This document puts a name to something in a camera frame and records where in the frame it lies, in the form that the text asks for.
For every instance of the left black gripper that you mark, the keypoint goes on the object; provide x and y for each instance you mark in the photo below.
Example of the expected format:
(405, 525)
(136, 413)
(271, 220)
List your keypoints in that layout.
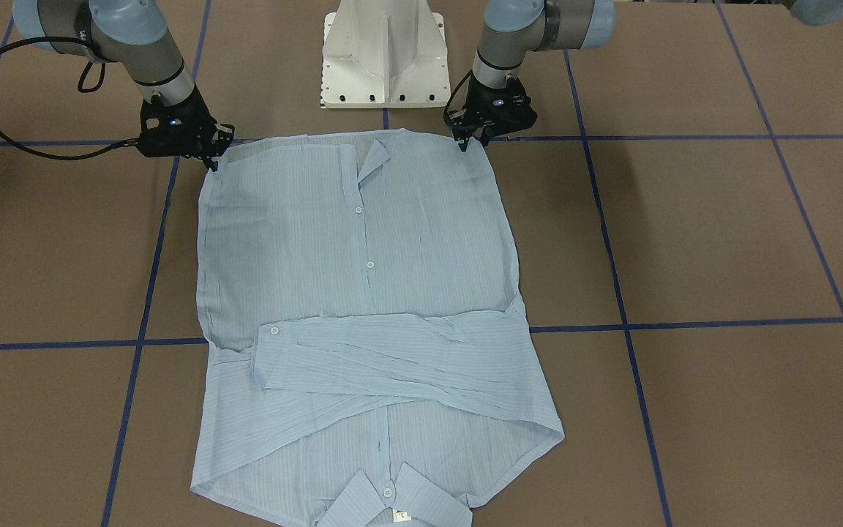
(486, 96)

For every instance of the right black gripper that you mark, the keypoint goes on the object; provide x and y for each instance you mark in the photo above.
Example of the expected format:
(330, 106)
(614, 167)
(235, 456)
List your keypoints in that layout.
(200, 119)

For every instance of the light blue button-up shirt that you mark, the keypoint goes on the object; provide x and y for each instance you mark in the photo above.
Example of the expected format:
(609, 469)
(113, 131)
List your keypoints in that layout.
(370, 360)

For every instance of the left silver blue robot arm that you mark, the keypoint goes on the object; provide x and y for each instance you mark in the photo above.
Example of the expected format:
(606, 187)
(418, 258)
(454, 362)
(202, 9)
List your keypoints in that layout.
(511, 29)

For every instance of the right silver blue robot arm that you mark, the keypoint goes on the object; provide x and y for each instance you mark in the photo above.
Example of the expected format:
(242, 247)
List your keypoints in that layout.
(131, 33)

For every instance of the white camera mast pedestal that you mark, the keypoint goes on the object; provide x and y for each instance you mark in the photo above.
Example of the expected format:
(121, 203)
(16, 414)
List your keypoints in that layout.
(384, 55)

